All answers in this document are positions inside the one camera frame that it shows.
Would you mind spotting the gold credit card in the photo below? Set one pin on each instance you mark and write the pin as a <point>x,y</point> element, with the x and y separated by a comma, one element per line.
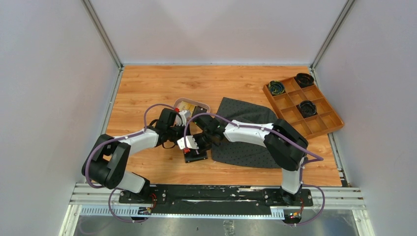
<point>183,105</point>

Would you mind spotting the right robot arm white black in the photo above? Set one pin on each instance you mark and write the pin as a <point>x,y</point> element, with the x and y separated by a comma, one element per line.
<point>285,145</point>

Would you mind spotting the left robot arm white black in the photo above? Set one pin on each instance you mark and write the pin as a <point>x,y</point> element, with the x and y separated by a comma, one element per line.
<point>107,161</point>

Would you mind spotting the black leather card holder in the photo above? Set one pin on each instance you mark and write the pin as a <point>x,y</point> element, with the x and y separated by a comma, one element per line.
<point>192,155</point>

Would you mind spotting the coiled black belt top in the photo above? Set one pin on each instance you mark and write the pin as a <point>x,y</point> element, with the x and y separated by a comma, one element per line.
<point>304,80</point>

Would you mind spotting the coiled black belt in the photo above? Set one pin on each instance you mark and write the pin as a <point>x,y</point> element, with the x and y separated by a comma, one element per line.
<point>307,108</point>
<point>304,80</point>

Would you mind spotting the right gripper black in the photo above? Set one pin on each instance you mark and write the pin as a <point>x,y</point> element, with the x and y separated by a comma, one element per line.
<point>200,148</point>

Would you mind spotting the aluminium frame rail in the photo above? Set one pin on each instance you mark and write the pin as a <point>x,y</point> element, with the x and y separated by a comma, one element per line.
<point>336,211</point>

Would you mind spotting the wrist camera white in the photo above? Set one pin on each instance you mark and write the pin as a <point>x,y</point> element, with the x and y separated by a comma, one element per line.
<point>182,117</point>
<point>187,143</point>

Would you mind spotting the pink oval tray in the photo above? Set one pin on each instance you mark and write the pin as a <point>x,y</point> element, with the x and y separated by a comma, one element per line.
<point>200,107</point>

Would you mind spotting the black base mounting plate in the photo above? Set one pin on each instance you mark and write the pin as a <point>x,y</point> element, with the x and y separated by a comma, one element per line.
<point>213,199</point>

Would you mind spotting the dark grey dotted cloth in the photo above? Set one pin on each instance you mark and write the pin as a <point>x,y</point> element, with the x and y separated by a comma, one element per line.
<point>245,146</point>

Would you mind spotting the coiled black belt middle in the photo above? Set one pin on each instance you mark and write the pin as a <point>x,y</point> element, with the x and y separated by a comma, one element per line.
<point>307,108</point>

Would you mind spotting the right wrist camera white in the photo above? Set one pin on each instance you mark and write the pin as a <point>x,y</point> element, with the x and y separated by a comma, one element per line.
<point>187,143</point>

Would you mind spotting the brown wooden compartment tray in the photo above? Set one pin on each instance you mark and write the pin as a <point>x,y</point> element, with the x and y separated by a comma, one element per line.
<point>298,101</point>

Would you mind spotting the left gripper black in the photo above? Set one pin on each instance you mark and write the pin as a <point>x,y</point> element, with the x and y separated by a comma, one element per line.
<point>183,128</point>

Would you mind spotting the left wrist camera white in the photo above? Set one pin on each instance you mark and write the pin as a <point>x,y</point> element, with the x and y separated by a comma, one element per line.
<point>182,117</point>

